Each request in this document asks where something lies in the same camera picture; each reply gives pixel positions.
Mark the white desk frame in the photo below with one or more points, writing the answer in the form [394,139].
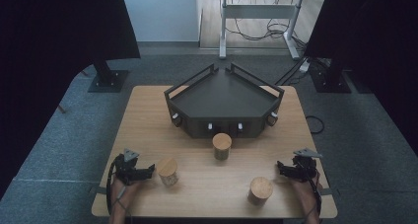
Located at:
[259,12]

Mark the black metal stand base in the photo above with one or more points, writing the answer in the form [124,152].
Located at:
[330,79]
[110,81]

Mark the black corner shelf rack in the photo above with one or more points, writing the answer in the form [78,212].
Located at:
[225,95]

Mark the dark green jar wooden lid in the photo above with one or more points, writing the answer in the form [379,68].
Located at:
[222,145]

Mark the brown jar wooden lid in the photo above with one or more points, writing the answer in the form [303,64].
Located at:
[260,189]

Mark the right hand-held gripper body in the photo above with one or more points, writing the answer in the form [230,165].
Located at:
[304,166]

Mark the person's left hand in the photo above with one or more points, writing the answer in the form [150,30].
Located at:
[123,192]

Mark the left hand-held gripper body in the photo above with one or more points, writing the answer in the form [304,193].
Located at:
[126,166]

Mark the pale jar wooden lid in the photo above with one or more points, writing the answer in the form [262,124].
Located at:
[167,169]

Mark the black curtain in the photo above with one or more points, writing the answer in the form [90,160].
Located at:
[371,36]
[49,53]

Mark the white power strip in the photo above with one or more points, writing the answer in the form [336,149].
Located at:
[304,66]

